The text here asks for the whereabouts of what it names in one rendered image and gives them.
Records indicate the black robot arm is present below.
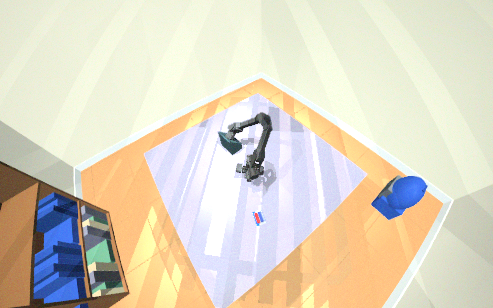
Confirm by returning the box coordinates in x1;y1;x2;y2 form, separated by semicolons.
224;111;273;180

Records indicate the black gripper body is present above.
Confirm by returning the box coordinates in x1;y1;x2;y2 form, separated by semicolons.
236;163;264;175

